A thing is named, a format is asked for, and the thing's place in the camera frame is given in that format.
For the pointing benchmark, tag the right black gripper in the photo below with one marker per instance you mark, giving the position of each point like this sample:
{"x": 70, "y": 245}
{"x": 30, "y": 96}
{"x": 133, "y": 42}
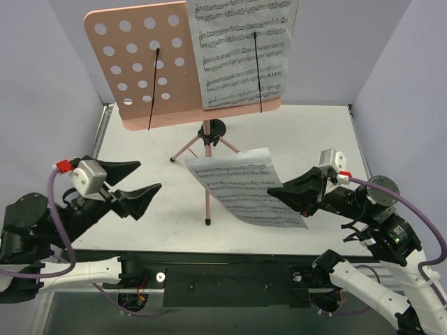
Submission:
{"x": 318, "y": 196}

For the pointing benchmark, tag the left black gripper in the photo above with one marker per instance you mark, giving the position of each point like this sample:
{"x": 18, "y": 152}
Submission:
{"x": 110, "y": 197}

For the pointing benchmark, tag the sheet music page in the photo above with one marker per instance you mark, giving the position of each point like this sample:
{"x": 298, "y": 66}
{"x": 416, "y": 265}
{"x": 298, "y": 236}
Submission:
{"x": 241, "y": 49}
{"x": 239, "y": 183}

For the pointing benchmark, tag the pink perforated music stand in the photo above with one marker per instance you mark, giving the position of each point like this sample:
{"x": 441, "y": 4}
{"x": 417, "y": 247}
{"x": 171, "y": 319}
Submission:
{"x": 147, "y": 58}

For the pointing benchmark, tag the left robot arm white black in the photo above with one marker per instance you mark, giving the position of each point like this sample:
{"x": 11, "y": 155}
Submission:
{"x": 38, "y": 230}

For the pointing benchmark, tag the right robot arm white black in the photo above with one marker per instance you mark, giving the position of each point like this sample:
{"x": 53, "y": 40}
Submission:
{"x": 370, "y": 208}

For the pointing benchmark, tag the black microphone desk stand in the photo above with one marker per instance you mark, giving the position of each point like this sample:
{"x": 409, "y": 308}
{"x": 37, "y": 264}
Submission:
{"x": 212, "y": 130}

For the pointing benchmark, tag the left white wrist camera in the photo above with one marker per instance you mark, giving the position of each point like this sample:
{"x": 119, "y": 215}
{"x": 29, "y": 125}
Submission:
{"x": 86, "y": 176}

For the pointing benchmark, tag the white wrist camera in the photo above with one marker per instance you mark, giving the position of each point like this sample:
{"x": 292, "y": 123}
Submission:
{"x": 332, "y": 164}
{"x": 86, "y": 176}

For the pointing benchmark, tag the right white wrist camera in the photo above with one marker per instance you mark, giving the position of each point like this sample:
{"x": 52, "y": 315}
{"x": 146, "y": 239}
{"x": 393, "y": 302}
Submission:
{"x": 332, "y": 164}

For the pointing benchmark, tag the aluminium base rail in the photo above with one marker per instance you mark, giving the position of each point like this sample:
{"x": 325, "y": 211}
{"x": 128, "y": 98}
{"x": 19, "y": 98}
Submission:
{"x": 223, "y": 279}

